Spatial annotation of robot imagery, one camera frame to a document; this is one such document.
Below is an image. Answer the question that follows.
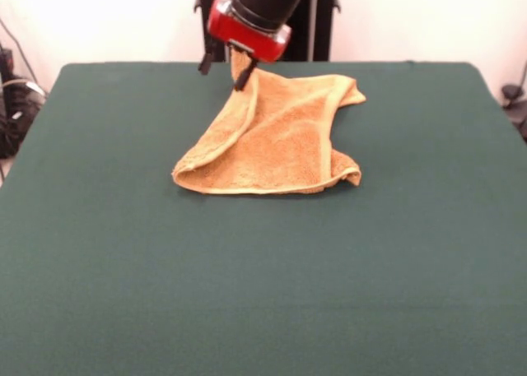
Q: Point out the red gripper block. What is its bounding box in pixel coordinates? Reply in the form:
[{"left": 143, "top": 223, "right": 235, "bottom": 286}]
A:
[{"left": 197, "top": 0, "right": 293, "bottom": 93}]

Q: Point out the orange terry towel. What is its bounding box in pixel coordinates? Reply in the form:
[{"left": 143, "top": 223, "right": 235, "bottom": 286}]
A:
[{"left": 170, "top": 50, "right": 367, "bottom": 196}]

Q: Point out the dark green table cloth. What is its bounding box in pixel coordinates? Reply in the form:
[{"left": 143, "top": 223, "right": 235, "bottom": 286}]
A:
[{"left": 0, "top": 61, "right": 527, "bottom": 376}]

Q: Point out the black upright power adapter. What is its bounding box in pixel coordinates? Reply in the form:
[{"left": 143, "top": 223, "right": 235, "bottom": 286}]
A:
[{"left": 0, "top": 49, "right": 16, "bottom": 81}]

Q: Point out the small black adapter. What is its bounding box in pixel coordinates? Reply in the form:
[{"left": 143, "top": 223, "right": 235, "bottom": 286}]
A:
[{"left": 501, "top": 84, "right": 525, "bottom": 108}]

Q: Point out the black floor object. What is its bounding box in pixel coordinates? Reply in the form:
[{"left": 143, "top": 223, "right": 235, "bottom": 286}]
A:
[{"left": 508, "top": 104, "right": 527, "bottom": 142}]

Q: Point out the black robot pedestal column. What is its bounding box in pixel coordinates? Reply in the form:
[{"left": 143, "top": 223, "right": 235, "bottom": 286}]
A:
[{"left": 193, "top": 0, "right": 343, "bottom": 63}]

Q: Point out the white cable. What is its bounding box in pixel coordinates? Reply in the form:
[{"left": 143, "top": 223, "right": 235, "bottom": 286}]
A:
[{"left": 0, "top": 77, "right": 47, "bottom": 104}]

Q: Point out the black cable bundle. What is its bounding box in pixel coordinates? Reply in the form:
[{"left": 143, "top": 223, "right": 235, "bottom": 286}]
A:
[{"left": 0, "top": 100, "right": 42, "bottom": 160}]

